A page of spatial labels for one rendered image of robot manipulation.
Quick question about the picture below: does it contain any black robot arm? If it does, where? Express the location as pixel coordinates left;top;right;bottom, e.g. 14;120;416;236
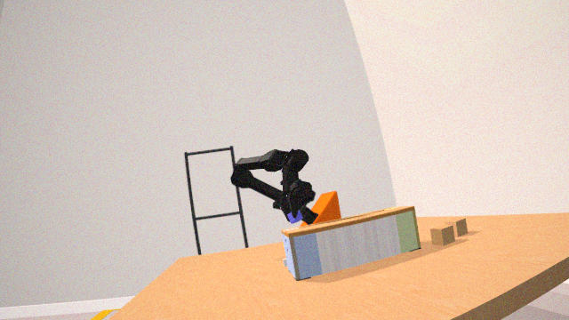
230;148;318;226

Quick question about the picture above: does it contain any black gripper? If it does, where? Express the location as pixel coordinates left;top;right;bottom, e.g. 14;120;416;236
273;174;312;222

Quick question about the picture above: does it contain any small blue block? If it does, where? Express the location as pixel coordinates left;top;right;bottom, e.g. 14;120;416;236
287;209;303;224

